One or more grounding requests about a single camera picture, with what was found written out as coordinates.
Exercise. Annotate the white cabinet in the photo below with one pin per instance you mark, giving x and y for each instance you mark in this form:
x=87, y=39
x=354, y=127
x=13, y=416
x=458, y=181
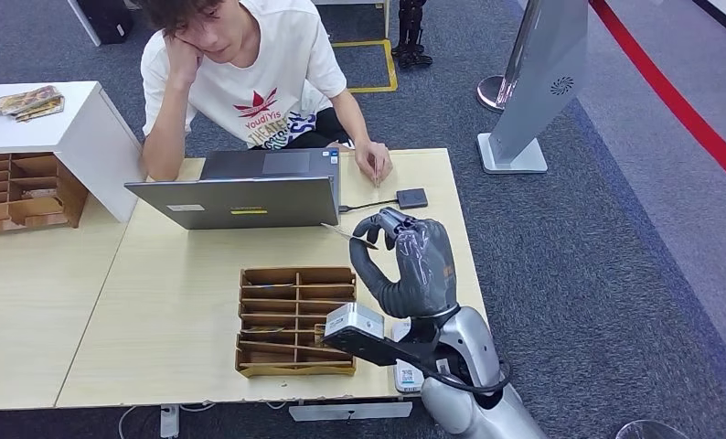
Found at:
x=90, y=133

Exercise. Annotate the grey under-desk bar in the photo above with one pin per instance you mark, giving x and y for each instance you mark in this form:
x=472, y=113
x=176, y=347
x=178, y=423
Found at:
x=339, y=412

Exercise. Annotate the silver kiosk stand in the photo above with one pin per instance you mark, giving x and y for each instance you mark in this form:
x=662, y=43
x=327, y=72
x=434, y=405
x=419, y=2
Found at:
x=539, y=79

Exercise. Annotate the white card reader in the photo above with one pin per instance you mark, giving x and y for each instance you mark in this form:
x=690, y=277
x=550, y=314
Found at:
x=406, y=379

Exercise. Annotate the white power strip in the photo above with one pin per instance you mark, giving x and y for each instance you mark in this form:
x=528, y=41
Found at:
x=169, y=421

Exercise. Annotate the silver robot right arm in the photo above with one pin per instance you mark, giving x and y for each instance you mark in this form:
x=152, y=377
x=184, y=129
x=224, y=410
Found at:
x=478, y=345

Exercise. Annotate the white table frame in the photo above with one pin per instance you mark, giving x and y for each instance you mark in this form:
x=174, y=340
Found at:
x=386, y=18

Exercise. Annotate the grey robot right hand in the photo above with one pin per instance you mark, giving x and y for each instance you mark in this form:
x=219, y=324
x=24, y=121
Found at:
x=426, y=273

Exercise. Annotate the person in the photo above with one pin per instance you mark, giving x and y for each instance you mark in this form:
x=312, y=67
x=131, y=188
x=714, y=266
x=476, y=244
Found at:
x=260, y=66

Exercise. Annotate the thin room key card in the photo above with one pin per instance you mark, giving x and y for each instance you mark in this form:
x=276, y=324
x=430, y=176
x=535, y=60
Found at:
x=354, y=238

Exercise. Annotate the blue edged card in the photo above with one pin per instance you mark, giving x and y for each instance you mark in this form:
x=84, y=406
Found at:
x=278, y=285

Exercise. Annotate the person's right hand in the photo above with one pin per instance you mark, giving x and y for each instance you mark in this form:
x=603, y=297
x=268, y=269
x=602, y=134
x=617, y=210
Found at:
x=184, y=60

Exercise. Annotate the black legged stand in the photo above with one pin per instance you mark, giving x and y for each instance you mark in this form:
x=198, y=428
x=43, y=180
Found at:
x=410, y=30

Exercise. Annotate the chrome stanchion base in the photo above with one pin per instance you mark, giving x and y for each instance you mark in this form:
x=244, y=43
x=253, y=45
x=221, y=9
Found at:
x=490, y=94

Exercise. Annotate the white slanted furniture leg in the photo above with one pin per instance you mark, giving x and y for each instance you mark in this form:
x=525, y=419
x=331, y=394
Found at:
x=84, y=24

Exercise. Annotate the small black USB box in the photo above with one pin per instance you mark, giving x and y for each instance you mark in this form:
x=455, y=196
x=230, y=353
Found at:
x=413, y=198

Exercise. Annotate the wooden compartment shelf insert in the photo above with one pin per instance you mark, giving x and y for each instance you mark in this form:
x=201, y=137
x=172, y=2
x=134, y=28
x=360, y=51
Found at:
x=36, y=209

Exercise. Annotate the person's left forearm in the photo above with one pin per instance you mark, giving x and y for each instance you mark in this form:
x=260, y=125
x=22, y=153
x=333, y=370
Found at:
x=354, y=118

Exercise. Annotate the yellow floor tape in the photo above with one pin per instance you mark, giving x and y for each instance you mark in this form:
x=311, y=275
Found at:
x=391, y=66

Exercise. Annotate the wooden slotted card organizer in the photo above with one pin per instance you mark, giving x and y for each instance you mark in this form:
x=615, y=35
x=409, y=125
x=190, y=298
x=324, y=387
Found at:
x=278, y=303

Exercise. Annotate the grey laptop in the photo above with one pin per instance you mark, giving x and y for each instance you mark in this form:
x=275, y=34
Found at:
x=248, y=203

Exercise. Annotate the person's right forearm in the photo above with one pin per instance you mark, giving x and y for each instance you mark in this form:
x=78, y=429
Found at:
x=163, y=130

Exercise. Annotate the person's left hand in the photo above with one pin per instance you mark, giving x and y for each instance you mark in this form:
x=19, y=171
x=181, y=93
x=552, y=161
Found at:
x=374, y=160

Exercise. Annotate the clear glass dome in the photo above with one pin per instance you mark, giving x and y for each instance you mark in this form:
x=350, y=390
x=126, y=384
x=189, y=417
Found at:
x=648, y=431

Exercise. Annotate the pale card on shelf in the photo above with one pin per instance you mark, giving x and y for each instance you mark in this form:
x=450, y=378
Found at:
x=41, y=193

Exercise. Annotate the printed card in slot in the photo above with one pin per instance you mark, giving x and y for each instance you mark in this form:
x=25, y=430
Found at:
x=265, y=330

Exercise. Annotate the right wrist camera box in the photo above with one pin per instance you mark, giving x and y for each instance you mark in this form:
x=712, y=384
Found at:
x=354, y=321

